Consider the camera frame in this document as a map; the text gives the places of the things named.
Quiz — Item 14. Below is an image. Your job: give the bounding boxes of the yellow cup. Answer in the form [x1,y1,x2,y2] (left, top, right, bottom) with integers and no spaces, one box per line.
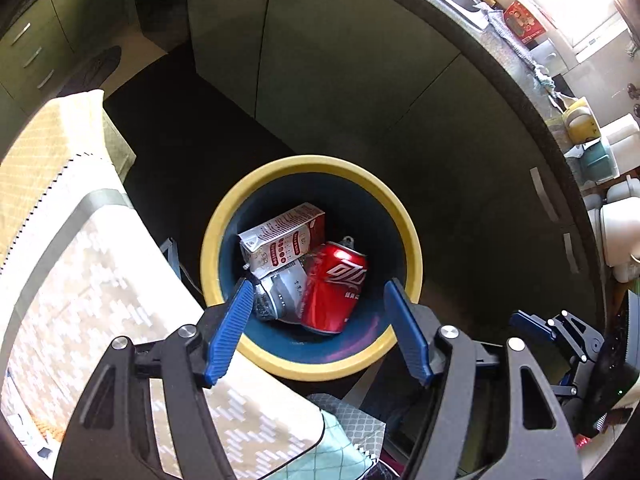
[560,97,602,147]

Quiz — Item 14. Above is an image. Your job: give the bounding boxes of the red soda can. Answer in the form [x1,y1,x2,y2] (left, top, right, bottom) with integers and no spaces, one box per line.
[300,236,369,335]

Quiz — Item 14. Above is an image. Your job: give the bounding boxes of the teal cup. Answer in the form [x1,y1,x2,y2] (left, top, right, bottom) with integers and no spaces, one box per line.
[579,137,617,184]

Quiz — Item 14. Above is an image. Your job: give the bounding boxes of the grey metal table leg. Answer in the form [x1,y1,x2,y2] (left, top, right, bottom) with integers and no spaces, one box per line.
[160,237,185,282]

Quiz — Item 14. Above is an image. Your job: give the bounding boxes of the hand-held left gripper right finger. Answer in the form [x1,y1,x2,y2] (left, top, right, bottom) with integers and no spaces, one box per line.
[382,277,586,480]

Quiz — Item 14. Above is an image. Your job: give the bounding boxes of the black floor mat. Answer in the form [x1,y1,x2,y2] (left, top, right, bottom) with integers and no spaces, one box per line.
[104,42,311,311]

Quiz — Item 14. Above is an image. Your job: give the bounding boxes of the beige and teal patterned tablecloth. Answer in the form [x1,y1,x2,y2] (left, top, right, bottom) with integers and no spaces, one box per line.
[0,89,387,480]

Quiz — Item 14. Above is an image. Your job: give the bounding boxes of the green kitchen cabinet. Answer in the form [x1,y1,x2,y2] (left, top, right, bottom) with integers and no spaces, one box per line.
[185,0,616,361]

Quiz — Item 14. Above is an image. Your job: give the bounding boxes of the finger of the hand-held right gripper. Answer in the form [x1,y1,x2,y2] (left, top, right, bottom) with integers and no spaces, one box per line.
[510,310,604,366]

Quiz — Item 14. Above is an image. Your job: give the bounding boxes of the silver crushed can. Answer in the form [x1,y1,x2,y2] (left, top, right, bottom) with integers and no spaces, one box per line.
[252,255,313,323]

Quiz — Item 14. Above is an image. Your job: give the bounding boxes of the red box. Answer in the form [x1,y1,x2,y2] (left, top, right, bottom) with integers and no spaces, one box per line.
[502,0,544,43]

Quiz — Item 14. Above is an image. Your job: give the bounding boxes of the yellow rimmed blue trash bin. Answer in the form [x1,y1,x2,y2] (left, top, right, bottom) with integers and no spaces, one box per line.
[200,155,423,381]

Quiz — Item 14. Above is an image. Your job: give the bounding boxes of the grey dish cloth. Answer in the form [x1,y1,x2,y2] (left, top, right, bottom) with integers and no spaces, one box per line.
[474,2,557,92]

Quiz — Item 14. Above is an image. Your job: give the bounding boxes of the white pot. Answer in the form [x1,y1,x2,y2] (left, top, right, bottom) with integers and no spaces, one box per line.
[599,175,640,283]

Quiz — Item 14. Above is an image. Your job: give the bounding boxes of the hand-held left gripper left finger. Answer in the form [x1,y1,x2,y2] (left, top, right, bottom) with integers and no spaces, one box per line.
[52,277,256,480]

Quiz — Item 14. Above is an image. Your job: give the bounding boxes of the green drawer cabinet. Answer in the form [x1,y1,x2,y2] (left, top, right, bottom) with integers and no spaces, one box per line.
[0,0,132,128]

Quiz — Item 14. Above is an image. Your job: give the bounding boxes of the white container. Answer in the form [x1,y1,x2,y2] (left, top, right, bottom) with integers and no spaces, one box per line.
[600,114,640,173]

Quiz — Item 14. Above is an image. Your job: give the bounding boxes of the white and red milk carton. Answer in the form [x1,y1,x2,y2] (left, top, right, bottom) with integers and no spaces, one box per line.
[237,202,328,281]

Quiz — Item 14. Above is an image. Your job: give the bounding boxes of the dark oval floor mat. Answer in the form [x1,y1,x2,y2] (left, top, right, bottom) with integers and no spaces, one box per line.
[65,45,123,97]

